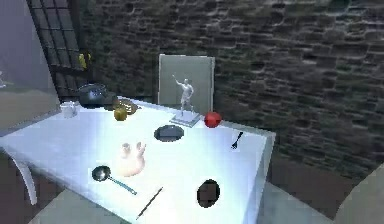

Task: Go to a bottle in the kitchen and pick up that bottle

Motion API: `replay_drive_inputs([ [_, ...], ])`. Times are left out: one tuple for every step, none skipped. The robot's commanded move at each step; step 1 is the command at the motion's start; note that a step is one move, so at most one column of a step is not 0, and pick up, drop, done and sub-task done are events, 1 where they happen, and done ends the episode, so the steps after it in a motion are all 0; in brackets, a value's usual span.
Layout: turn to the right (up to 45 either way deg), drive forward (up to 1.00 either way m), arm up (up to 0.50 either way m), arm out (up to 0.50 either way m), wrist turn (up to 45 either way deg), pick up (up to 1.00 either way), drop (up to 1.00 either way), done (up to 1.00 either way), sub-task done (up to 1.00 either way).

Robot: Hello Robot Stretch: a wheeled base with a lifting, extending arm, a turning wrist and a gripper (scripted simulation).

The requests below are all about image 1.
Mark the dark round plate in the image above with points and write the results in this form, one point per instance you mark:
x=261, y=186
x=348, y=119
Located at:
x=168, y=133

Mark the black fork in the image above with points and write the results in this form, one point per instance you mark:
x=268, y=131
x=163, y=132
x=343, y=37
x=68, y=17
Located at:
x=236, y=140

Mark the black cooking pot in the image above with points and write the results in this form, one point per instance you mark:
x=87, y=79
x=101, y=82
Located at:
x=91, y=95

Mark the grey human statue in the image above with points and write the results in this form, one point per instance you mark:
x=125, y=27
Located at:
x=186, y=96

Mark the dark grid window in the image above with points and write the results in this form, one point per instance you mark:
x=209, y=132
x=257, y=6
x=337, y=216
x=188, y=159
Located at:
x=56, y=43

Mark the yellow green apple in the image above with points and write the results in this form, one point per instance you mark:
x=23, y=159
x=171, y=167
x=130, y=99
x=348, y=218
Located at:
x=120, y=113

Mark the thin dark pencil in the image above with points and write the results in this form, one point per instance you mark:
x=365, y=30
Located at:
x=149, y=203

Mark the red apple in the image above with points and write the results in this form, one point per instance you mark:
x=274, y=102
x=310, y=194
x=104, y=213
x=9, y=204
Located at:
x=212, y=119

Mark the white cup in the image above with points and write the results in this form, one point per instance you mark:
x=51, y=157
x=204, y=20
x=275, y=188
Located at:
x=69, y=109

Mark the white table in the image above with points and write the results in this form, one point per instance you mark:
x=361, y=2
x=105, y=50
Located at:
x=186, y=160

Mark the yellow bottle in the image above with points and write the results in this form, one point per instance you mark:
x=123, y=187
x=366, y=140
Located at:
x=82, y=61

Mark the dark oval bowl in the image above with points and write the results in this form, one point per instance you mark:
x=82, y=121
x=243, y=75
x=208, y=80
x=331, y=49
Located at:
x=208, y=193

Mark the pale green chair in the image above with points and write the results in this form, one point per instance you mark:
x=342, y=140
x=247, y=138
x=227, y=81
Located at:
x=73, y=208
x=361, y=200

